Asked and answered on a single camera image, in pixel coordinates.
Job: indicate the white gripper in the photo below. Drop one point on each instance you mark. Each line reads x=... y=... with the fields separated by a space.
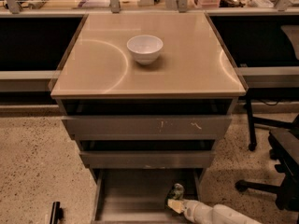
x=191 y=208

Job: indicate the green soda can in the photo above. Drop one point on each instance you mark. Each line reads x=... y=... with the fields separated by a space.
x=176 y=192

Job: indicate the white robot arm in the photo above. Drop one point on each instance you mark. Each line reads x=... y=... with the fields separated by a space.
x=225 y=215

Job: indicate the middle grey drawer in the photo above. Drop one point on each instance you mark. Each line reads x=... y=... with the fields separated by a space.
x=147 y=159

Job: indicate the grey drawer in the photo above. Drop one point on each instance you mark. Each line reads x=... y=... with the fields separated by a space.
x=147 y=159
x=147 y=127

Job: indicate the open bottom drawer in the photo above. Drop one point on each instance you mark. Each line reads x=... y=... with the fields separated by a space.
x=137 y=196

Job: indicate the grey drawer cabinet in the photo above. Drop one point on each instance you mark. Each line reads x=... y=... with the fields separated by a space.
x=192 y=76

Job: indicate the top grey drawer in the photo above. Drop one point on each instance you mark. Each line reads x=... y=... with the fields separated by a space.
x=147 y=127

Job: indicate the black table leg with caster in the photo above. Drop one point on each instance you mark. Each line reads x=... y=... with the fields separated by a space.
x=252 y=135

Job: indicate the black object on floor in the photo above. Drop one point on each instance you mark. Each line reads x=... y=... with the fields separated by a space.
x=57 y=213

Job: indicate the black office chair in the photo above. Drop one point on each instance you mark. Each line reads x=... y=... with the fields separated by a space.
x=284 y=142

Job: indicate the white ceramic bowl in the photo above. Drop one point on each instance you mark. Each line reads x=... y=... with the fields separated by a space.
x=145 y=49

